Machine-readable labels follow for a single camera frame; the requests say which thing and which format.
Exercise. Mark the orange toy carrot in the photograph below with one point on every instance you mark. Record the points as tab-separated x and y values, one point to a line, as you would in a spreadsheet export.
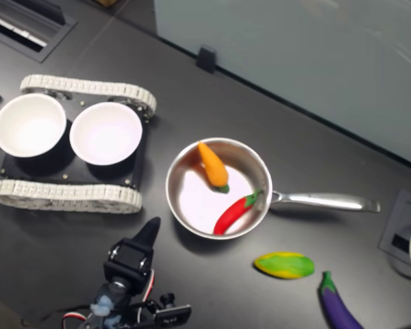
214	168

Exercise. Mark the pale grey putty lump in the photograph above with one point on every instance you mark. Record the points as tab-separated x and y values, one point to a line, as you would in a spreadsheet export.
101	305

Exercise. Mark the red toy chilli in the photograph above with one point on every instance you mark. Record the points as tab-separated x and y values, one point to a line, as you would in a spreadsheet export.
231	214

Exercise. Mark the white bowl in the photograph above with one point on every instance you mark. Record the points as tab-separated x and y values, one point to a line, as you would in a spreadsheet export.
106	133
31	125

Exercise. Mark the yellow green toy corn cob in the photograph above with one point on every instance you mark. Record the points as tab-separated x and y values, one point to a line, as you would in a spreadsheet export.
284	265

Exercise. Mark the black divider clip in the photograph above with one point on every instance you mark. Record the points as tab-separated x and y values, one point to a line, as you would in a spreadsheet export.
206	59

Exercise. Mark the purple toy aubergine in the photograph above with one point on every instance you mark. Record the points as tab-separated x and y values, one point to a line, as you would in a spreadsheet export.
335	305

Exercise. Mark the frosted glass divider panel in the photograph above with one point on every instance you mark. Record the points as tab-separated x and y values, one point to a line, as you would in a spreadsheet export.
311	55

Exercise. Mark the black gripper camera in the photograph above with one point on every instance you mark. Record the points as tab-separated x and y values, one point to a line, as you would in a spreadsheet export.
173	312

